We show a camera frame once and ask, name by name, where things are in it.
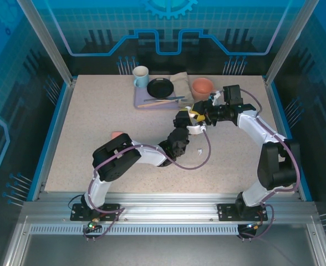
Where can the white earbuds charging case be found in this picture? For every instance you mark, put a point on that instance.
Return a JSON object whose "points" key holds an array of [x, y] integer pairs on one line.
{"points": [[192, 110]]}

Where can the pink earbuds charging case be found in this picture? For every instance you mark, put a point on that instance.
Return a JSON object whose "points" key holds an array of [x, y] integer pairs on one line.
{"points": [[116, 135]]}

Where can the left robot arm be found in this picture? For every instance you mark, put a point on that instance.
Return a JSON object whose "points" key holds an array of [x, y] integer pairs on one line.
{"points": [[149, 155]]}

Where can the steel fork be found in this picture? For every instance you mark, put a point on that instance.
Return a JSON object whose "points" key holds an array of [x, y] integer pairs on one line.
{"points": [[177, 100]]}

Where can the beige folded cloth napkin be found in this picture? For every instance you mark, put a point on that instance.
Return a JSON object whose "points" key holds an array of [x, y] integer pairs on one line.
{"points": [[181, 86]]}

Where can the black round plate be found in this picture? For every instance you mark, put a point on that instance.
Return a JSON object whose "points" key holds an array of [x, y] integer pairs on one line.
{"points": [[160, 88]]}

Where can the lavender plastic tray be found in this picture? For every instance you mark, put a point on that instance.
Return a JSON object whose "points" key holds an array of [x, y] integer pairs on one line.
{"points": [[139, 97]]}

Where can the light blue mug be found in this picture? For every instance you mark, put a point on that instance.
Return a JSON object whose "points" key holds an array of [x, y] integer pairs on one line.
{"points": [[140, 80]]}

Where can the blue table edge strip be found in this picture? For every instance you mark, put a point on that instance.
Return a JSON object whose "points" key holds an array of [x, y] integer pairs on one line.
{"points": [[57, 110], [281, 110]]}

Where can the small connector board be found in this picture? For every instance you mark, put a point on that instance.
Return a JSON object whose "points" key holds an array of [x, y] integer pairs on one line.
{"points": [[251, 227], [92, 225]]}

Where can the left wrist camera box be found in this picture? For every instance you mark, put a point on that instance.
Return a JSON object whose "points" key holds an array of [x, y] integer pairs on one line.
{"points": [[196, 129]]}

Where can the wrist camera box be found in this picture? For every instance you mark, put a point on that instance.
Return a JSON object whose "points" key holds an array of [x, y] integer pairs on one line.
{"points": [[217, 97], [196, 129]]}

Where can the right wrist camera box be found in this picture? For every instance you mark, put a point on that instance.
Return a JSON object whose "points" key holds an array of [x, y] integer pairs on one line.
{"points": [[217, 97]]}

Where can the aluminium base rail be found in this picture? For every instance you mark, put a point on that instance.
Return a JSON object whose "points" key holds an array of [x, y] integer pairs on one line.
{"points": [[168, 207]]}

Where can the aluminium frame post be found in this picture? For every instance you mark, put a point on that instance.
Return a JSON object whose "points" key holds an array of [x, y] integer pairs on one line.
{"points": [[46, 41], [287, 41]]}

